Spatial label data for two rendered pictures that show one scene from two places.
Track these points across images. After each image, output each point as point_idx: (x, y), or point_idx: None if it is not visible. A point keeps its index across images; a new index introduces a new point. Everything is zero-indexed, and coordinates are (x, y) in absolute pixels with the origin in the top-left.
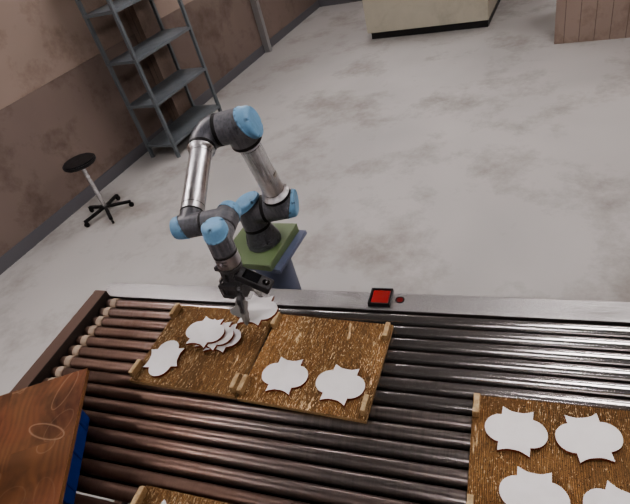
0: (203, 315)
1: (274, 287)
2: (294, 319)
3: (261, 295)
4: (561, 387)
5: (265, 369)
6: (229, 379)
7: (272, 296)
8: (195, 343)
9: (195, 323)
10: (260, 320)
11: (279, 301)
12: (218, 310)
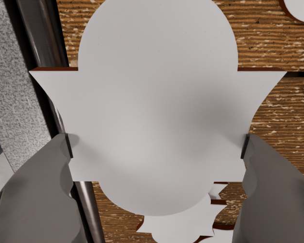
0: (124, 229)
1: None
2: (75, 1)
3: (63, 142)
4: None
5: None
6: None
7: (37, 77)
8: (213, 221)
9: (159, 240)
10: (246, 72)
11: (23, 94)
12: (104, 211)
